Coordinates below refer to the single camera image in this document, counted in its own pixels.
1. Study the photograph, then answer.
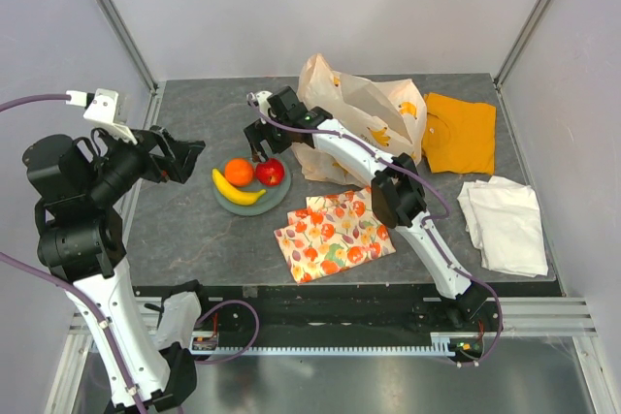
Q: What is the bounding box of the right aluminium frame post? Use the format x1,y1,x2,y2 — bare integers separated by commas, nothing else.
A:
493,0,553,90

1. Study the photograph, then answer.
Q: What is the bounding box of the white folded cloth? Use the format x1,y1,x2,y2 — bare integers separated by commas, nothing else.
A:
457,175,548,277

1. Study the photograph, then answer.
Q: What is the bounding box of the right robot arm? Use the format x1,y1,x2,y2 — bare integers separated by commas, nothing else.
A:
244,86,491,331

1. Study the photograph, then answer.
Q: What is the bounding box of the fake orange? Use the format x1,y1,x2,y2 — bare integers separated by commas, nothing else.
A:
224,158,254,187

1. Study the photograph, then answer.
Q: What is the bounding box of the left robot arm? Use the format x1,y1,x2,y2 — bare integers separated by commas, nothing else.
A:
22,126,213,413

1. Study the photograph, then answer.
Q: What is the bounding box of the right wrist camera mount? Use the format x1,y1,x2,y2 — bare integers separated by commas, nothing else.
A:
246,90,272,115

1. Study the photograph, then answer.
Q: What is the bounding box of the banana print plastic bag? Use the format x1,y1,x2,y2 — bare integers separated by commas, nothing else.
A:
297,53,427,164

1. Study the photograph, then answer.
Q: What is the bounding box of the white slotted cable duct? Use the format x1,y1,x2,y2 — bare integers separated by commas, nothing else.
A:
190,334,484,357

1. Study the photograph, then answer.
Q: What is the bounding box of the aluminium frame post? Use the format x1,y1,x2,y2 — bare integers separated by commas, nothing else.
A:
493,0,553,90
95,0,159,94

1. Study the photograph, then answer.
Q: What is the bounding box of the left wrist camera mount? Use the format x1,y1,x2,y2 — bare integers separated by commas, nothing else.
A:
65,88,138,145

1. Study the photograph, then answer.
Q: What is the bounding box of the orange folded cloth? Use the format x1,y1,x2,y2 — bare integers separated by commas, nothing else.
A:
422,93,497,175

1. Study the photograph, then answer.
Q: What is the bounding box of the fake red apple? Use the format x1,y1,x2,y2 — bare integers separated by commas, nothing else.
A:
254,158,285,187

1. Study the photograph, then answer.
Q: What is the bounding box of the grey green plate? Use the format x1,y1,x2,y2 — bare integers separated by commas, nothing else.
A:
212,155,292,216

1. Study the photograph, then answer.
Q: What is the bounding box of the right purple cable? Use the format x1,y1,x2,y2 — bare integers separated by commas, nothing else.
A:
245,92,506,369

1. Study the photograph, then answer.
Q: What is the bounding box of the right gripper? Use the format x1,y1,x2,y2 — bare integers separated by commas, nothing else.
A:
243,113,293,165

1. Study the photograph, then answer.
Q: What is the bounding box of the fake banana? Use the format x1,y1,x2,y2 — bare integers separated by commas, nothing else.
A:
212,169,267,207

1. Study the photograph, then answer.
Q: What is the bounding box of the left aluminium frame post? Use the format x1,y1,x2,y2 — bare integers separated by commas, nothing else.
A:
95,0,159,94

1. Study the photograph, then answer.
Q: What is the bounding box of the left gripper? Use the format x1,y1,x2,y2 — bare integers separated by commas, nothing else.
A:
83,117,203,200

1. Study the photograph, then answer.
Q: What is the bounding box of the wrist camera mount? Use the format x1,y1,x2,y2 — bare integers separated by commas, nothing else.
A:
65,88,138,145
246,90,272,115

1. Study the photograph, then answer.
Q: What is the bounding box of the floral folded cloth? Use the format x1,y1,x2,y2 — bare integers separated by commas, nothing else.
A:
274,186,396,283

